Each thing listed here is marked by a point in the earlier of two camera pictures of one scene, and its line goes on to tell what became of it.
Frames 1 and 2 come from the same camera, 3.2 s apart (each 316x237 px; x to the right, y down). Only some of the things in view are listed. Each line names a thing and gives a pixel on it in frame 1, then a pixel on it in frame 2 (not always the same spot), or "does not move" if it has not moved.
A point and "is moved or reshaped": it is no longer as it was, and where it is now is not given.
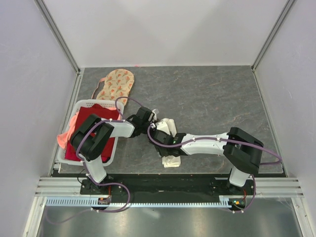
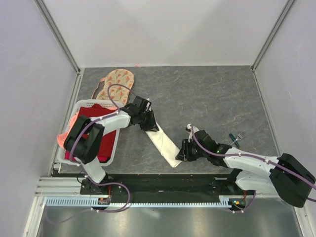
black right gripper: [162, 153] -> [183, 154]
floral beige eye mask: [118, 83] does not move
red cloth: [104, 112] does not move
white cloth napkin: [171, 161] is moved or reshaped
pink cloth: [63, 138] does not move
